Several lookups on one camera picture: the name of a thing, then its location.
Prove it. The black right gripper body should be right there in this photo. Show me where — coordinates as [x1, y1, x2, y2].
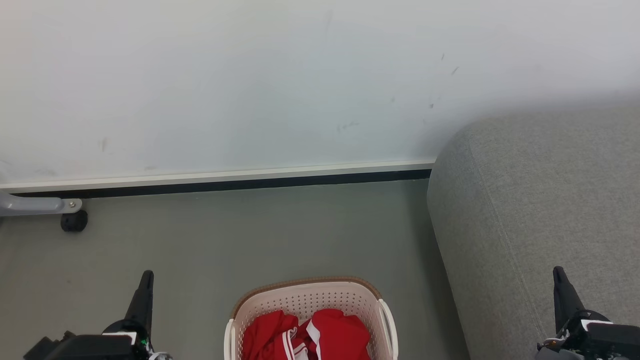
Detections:
[535, 310, 640, 360]

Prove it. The white and black baseboard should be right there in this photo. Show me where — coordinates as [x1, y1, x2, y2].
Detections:
[0, 160, 436, 199]

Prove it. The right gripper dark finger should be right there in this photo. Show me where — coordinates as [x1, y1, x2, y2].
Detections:
[552, 266, 586, 334]

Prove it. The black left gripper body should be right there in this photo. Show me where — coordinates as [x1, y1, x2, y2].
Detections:
[23, 320, 173, 360]

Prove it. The grey metal frame leg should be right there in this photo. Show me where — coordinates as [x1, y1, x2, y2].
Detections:
[0, 192, 83, 217]

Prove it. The black caster wheel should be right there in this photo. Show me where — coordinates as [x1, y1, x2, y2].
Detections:
[60, 210, 89, 233]

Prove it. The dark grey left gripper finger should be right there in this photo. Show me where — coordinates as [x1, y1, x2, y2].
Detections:
[122, 270, 155, 341]

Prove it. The white perforated laundry basket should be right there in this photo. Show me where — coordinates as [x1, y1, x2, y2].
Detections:
[224, 276, 399, 360]

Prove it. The grey fabric sofa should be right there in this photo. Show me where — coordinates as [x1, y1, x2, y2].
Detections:
[426, 102, 640, 360]

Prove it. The red white garment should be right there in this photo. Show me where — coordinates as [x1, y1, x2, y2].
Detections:
[241, 308, 372, 360]

